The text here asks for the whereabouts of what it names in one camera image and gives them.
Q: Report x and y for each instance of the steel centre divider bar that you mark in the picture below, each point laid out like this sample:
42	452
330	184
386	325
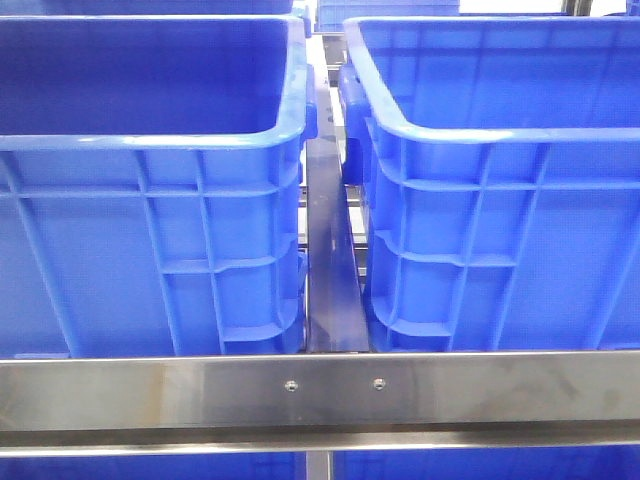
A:
336	319

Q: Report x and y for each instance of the large blue crate left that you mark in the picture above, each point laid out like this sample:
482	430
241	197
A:
150	183

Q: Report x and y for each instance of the large blue crate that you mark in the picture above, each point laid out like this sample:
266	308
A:
500	164
150	183

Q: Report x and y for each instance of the large blue crate right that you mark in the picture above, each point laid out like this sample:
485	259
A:
500	164

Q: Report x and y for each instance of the blue crate rear centre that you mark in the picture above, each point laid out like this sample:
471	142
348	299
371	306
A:
332	14

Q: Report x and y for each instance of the blue crate lower left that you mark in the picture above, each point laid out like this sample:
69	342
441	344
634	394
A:
284	465

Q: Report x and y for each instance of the blue crate rear left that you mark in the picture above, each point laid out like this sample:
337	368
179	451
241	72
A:
298	9

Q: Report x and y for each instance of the blue crate lower right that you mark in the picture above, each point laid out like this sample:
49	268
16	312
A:
600	462

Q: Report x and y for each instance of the stainless steel front rail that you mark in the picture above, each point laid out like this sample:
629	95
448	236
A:
318	402

